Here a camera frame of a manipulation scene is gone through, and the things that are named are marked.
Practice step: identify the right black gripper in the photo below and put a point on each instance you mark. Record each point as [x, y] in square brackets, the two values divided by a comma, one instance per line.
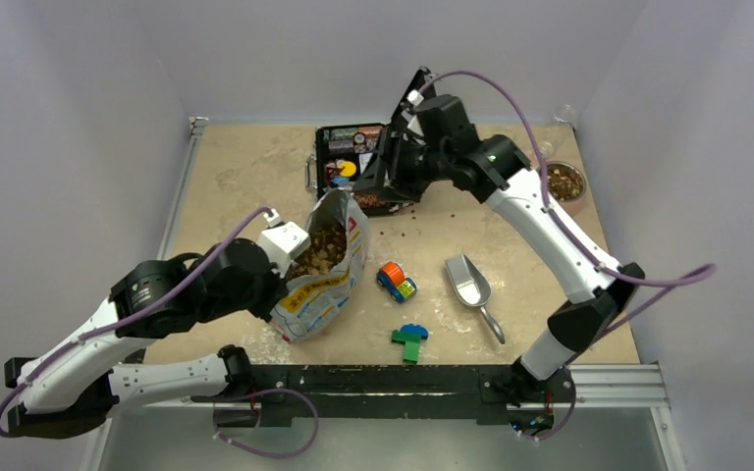
[398, 187]

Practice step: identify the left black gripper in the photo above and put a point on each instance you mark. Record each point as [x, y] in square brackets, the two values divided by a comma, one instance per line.
[279, 289]

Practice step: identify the colourful pet food bag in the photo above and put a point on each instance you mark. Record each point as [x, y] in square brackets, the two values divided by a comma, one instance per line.
[322, 279]

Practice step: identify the metal food scoop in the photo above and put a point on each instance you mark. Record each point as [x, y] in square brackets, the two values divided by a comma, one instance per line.
[473, 290]

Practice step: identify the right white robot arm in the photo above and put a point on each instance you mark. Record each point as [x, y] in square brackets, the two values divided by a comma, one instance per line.
[443, 145]

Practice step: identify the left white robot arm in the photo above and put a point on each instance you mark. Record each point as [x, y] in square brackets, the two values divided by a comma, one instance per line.
[86, 379]

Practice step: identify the pink double pet bowl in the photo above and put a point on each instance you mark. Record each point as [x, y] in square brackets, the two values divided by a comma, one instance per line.
[567, 186]

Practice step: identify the black poker chip case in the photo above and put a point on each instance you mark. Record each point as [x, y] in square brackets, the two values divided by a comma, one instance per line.
[342, 153]

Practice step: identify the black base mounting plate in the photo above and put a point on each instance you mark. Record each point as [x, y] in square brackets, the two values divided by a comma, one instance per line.
[485, 394]

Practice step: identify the orange blue toy car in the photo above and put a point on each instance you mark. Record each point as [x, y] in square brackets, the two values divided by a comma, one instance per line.
[393, 279]

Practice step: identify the blue toy brick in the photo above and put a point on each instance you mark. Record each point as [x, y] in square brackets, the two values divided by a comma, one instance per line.
[414, 329]

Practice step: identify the clear water bottle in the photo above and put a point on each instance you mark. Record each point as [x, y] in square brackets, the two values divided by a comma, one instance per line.
[560, 126]

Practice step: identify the green toy brick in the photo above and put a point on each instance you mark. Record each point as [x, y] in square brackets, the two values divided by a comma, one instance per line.
[411, 345]

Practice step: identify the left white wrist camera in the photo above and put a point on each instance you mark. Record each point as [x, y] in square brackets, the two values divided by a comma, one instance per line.
[283, 242]

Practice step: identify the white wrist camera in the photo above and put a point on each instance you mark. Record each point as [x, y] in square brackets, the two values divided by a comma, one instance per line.
[408, 105]
[283, 242]

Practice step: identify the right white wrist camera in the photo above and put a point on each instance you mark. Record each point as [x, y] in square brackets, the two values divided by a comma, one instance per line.
[408, 105]

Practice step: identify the aluminium frame rail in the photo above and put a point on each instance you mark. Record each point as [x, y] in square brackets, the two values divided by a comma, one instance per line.
[619, 386]

